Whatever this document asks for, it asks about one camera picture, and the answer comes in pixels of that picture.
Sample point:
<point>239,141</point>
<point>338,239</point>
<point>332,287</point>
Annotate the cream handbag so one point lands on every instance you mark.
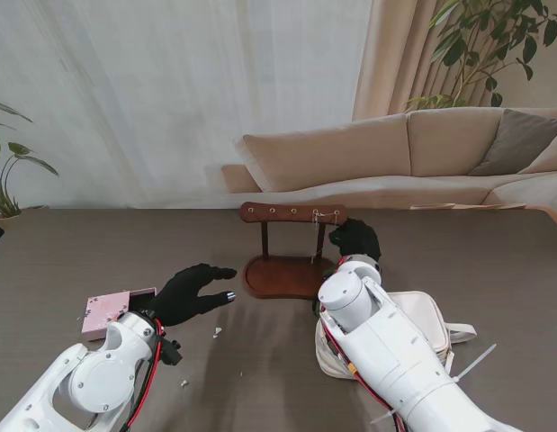
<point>422,315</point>

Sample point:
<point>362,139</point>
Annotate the dark green leafy plant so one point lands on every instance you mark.
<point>453,49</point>

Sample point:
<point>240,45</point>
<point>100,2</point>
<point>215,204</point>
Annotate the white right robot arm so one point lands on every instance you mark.
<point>395,351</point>

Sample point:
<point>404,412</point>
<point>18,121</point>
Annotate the grey cushion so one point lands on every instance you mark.
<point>516,144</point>

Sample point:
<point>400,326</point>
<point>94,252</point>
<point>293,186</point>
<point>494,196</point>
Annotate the dark wooden jewelry stand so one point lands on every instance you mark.
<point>282,279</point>

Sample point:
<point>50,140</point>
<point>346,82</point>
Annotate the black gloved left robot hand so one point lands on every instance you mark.
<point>179,297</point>

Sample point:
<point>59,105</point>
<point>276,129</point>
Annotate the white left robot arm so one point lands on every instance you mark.
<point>98,373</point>

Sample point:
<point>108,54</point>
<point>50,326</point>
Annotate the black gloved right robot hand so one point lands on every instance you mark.
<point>359,238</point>

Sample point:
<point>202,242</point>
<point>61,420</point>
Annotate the beige curtain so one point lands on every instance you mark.
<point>395,67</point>

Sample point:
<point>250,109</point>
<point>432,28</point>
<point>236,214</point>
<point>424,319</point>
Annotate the pink floral jewelry box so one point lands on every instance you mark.
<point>102,310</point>

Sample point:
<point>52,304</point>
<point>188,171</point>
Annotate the beige sofa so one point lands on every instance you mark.
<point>350,153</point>

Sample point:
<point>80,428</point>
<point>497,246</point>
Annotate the large leaf green plant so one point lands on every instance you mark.
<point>21,150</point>

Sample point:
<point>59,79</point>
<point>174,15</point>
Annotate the white sheer curtain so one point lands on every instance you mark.
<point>170,90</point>

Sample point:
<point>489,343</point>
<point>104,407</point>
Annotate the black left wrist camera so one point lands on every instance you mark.
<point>172,353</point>

